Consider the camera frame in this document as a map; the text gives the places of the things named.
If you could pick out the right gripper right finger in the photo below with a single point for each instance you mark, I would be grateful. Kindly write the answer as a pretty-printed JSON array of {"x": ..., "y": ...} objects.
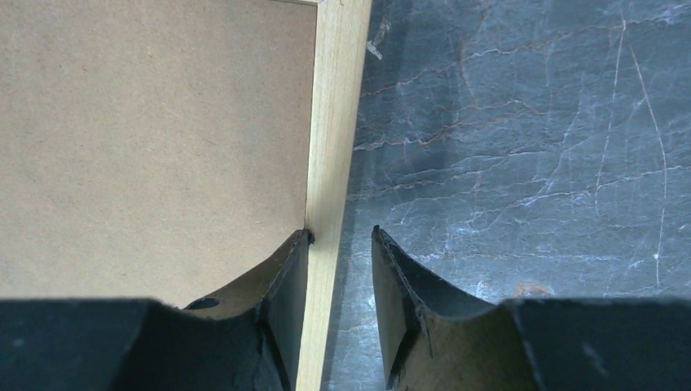
[{"x": 435, "y": 336}]

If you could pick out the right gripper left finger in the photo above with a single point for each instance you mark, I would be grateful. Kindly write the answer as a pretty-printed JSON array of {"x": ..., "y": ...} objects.
[{"x": 243, "y": 336}]

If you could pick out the brown backing board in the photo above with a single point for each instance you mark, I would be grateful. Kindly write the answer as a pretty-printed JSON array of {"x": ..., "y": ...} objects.
[{"x": 150, "y": 148}]

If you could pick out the wooden picture frame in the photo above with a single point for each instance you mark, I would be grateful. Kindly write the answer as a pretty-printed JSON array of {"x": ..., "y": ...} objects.
[{"x": 340, "y": 48}]

